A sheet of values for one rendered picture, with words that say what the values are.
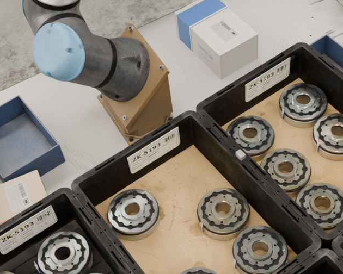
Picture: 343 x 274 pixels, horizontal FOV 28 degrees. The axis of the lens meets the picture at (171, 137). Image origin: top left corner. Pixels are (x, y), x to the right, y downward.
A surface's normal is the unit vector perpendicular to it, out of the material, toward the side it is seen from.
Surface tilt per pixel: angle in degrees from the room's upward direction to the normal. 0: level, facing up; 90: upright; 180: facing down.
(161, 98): 90
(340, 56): 90
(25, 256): 0
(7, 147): 0
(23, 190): 0
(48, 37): 46
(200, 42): 90
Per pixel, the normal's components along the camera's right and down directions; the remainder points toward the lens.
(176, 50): -0.09, -0.59
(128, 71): 0.44, 0.23
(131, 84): 0.31, 0.53
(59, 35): -0.62, -0.02
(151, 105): 0.48, 0.67
